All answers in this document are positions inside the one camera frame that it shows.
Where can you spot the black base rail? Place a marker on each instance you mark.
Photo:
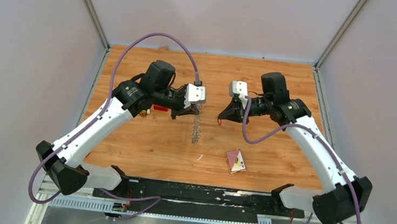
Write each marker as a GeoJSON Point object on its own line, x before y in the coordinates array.
{"type": "Point", "coordinates": [185, 199]}

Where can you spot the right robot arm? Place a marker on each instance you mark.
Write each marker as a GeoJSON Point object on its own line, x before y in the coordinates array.
{"type": "Point", "coordinates": [343, 195]}

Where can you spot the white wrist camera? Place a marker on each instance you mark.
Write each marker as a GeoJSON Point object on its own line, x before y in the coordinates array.
{"type": "Point", "coordinates": [238, 91]}
{"type": "Point", "coordinates": [194, 95]}

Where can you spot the playing card box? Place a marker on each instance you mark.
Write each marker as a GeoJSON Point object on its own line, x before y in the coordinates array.
{"type": "Point", "coordinates": [235, 161]}

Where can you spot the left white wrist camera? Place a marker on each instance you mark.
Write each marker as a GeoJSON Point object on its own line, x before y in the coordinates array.
{"type": "Point", "coordinates": [194, 95]}

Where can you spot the metal disc with keyrings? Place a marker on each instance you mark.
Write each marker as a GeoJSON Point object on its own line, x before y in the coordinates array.
{"type": "Point", "coordinates": [196, 124]}

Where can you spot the white slotted cable duct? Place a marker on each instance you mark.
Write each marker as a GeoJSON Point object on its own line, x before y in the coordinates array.
{"type": "Point", "coordinates": [112, 207]}

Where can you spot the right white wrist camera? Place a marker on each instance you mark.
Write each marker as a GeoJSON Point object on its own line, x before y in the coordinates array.
{"type": "Point", "coordinates": [238, 91]}

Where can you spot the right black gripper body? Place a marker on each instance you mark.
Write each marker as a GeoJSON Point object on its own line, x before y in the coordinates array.
{"type": "Point", "coordinates": [259, 105]}

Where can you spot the toy brick car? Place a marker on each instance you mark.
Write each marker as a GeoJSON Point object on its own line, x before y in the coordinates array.
{"type": "Point", "coordinates": [145, 113]}

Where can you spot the red window brick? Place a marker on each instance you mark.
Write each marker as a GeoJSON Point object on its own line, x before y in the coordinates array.
{"type": "Point", "coordinates": [160, 108]}

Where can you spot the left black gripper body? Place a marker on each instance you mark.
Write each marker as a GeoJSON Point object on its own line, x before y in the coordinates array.
{"type": "Point", "coordinates": [173, 100]}

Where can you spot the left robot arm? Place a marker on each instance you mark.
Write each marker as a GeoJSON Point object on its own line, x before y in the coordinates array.
{"type": "Point", "coordinates": [63, 160]}

